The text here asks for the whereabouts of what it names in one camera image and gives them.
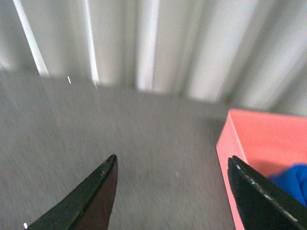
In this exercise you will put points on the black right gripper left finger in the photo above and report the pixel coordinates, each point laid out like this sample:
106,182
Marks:
88,206

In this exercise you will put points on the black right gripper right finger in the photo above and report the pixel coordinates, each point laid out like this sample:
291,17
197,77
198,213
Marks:
261,204

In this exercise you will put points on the blue microfiber cloth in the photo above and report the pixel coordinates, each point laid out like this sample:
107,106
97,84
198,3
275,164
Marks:
293,180

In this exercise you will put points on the pink plastic box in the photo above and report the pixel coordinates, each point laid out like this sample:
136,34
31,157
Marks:
269,143

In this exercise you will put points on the white pleated curtain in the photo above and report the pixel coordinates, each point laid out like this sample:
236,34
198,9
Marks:
246,53

